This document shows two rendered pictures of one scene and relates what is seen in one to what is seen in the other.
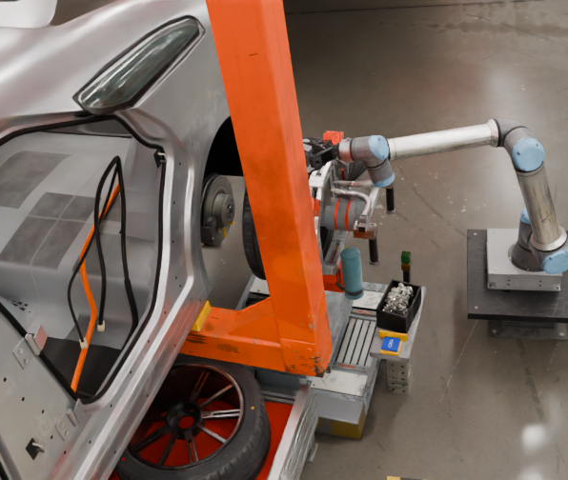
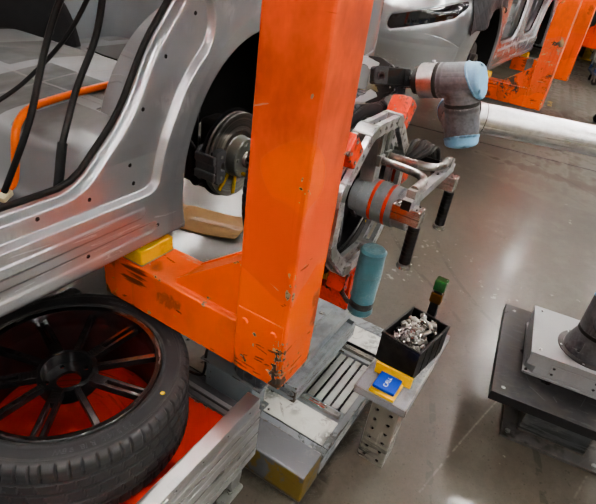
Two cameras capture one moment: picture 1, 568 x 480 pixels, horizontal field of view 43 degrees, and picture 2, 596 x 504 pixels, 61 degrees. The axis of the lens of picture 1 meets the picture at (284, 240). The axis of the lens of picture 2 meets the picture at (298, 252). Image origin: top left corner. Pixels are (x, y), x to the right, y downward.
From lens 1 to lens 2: 1.55 m
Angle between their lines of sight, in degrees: 10
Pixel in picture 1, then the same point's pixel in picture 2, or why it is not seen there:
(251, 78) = not seen: outside the picture
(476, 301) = (504, 380)
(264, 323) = (225, 275)
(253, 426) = (148, 418)
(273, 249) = (273, 129)
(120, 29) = not seen: outside the picture
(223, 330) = (172, 275)
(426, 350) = (418, 422)
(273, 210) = (293, 40)
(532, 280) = (585, 379)
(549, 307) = not seen: outside the picture
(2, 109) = not seen: outside the picture
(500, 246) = (549, 327)
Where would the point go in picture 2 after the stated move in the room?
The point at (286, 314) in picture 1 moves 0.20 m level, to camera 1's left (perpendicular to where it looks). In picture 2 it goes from (258, 264) to (177, 250)
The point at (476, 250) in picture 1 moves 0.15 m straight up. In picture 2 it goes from (512, 326) to (525, 298)
